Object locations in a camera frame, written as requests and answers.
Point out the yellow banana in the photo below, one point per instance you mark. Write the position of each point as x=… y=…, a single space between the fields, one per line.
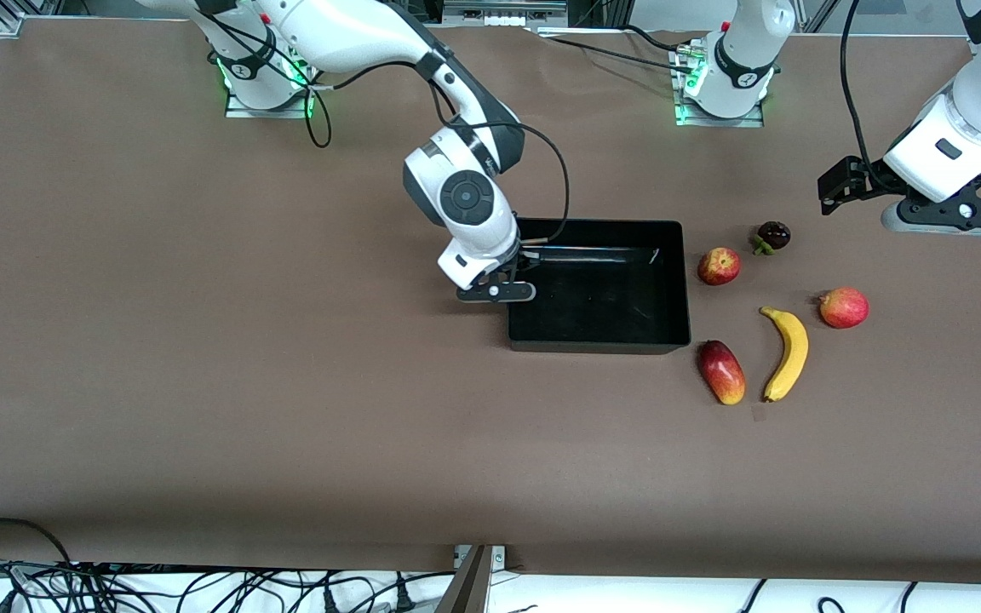
x=788 y=358

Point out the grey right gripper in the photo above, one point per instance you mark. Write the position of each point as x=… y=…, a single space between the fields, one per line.
x=527 y=260

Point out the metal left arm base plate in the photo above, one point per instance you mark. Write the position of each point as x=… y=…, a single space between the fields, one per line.
x=720 y=123

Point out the red yellow mango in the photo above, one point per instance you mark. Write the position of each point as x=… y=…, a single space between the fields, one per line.
x=722 y=373

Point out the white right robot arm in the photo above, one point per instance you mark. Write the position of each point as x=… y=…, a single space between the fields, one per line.
x=346 y=34

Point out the black plastic box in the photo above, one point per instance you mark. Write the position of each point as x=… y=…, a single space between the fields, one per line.
x=601 y=315

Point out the red yellow apple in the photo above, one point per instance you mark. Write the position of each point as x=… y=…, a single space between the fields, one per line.
x=719 y=266

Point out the silver corner bracket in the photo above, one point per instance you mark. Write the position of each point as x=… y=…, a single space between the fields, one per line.
x=499 y=558

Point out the red peach apple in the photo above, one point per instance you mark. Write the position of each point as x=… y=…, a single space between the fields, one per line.
x=845 y=308

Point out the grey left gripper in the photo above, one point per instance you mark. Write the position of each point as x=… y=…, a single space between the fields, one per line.
x=863 y=180

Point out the dark purple mangosteen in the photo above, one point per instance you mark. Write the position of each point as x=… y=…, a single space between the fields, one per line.
x=773 y=235

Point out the aluminium profile bar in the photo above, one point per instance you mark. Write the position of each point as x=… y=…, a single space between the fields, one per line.
x=467 y=587

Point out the grey power strip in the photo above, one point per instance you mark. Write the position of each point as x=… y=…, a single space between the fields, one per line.
x=503 y=8

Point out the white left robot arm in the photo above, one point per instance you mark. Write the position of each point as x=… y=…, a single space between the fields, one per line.
x=746 y=51

